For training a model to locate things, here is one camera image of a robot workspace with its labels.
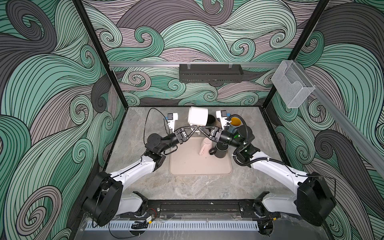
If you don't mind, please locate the cream white mug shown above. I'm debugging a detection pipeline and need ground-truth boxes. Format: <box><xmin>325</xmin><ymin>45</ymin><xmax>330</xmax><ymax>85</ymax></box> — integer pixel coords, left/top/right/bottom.
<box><xmin>188</xmin><ymin>107</ymin><xmax>209</xmax><ymax>126</ymax></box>

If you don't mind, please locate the black corner frame post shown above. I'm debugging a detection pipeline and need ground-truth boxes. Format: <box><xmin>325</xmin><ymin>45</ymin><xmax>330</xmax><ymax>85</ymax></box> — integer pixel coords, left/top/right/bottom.
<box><xmin>73</xmin><ymin>0</ymin><xmax>129</xmax><ymax>111</ymax></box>
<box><xmin>263</xmin><ymin>1</ymin><xmax>329</xmax><ymax>110</ymax></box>

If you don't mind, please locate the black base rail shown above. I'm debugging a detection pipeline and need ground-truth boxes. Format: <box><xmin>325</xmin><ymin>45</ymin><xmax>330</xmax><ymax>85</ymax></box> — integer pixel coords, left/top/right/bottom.
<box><xmin>119</xmin><ymin>199</ymin><xmax>281</xmax><ymax>221</ymax></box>

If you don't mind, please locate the black corner frame post left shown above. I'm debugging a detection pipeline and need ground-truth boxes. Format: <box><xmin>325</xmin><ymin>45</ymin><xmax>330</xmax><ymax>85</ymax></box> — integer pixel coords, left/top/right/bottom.
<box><xmin>73</xmin><ymin>0</ymin><xmax>129</xmax><ymax>111</ymax></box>

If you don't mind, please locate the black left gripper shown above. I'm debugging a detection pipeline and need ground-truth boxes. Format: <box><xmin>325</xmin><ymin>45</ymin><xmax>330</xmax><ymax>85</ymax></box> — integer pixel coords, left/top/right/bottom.
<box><xmin>157</xmin><ymin>127</ymin><xmax>196</xmax><ymax>156</ymax></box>

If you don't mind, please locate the aluminium wall rail right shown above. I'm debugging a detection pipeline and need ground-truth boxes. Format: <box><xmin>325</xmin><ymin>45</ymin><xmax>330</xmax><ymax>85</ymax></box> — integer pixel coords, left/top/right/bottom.
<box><xmin>299</xmin><ymin>65</ymin><xmax>384</xmax><ymax>175</ymax></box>

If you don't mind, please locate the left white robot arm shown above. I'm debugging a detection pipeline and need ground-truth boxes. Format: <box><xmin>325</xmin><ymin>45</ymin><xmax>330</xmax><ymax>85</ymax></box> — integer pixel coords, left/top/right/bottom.
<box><xmin>82</xmin><ymin>126</ymin><xmax>199</xmax><ymax>227</ymax></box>

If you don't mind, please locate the blue butterfly mug yellow inside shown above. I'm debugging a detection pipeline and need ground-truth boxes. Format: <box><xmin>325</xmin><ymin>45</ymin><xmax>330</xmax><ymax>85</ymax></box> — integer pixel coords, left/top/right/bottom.
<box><xmin>228</xmin><ymin>117</ymin><xmax>242</xmax><ymax>133</ymax></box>

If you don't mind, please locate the light pink mug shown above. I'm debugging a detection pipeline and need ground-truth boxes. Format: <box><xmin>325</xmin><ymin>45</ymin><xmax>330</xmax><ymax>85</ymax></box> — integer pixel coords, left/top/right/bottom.
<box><xmin>199</xmin><ymin>138</ymin><xmax>213</xmax><ymax>156</ymax></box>

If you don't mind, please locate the black mug white base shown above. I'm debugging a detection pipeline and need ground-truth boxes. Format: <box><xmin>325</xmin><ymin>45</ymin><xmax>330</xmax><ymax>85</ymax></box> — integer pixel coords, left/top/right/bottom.
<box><xmin>206</xmin><ymin>114</ymin><xmax>217</xmax><ymax>127</ymax></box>

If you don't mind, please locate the aluminium wall rail back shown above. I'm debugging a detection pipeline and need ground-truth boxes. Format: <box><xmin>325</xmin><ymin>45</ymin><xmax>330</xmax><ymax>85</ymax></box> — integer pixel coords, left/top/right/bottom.
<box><xmin>108</xmin><ymin>61</ymin><xmax>281</xmax><ymax>69</ymax></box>

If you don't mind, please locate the beige silicone drying mat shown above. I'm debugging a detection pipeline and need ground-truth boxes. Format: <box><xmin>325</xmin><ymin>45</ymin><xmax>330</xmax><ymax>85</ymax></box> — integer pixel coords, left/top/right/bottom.
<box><xmin>170</xmin><ymin>137</ymin><xmax>232</xmax><ymax>176</ymax></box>

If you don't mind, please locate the black corner frame post right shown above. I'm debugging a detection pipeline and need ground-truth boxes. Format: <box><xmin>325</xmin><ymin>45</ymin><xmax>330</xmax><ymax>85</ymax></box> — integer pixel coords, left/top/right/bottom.
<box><xmin>263</xmin><ymin>1</ymin><xmax>329</xmax><ymax>110</ymax></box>

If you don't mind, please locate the white slotted cable duct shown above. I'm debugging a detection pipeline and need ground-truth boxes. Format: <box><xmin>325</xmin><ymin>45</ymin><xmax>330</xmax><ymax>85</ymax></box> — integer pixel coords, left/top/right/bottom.
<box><xmin>85</xmin><ymin>221</ymin><xmax>259</xmax><ymax>232</ymax></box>

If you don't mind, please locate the aluminium wall rail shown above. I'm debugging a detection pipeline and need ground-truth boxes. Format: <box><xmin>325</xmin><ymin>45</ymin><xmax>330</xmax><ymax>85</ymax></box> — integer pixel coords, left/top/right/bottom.
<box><xmin>108</xmin><ymin>61</ymin><xmax>281</xmax><ymax>69</ymax></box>
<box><xmin>299</xmin><ymin>65</ymin><xmax>384</xmax><ymax>175</ymax></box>

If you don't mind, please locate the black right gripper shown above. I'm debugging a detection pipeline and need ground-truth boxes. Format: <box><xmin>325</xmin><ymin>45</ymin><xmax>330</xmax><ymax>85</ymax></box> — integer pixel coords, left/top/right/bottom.
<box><xmin>201</xmin><ymin>125</ymin><xmax>245</xmax><ymax>151</ymax></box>

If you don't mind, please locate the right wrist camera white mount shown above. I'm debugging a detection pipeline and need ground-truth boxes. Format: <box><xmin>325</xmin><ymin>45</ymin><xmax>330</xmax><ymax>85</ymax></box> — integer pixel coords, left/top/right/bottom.
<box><xmin>216</xmin><ymin>110</ymin><xmax>230</xmax><ymax>131</ymax></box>

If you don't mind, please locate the clear plastic wall bin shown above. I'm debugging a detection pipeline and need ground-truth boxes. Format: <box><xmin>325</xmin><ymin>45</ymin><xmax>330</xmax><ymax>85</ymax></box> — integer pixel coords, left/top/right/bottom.
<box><xmin>272</xmin><ymin>60</ymin><xmax>315</xmax><ymax>109</ymax></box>

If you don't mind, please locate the black wall tray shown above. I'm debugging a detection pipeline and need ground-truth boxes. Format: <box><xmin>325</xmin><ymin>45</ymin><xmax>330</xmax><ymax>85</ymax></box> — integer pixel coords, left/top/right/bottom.
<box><xmin>179</xmin><ymin>64</ymin><xmax>244</xmax><ymax>85</ymax></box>

